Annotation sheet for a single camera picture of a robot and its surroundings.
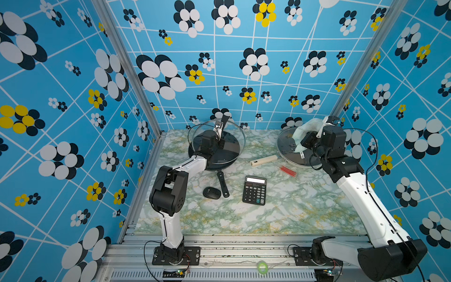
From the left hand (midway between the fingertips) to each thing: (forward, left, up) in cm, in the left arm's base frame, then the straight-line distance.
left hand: (221, 130), depth 95 cm
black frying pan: (-3, -3, -15) cm, 15 cm away
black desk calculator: (-27, -18, -18) cm, 37 cm away
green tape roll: (-59, -17, -21) cm, 65 cm away
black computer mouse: (-28, +4, -17) cm, 34 cm away
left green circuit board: (-62, +16, -21) cm, 67 cm away
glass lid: (+15, -5, -16) cm, 22 cm away
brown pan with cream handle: (-14, -21, -8) cm, 26 cm away
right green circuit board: (-62, -44, -20) cm, 79 cm away
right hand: (-15, -39, +14) cm, 45 cm away
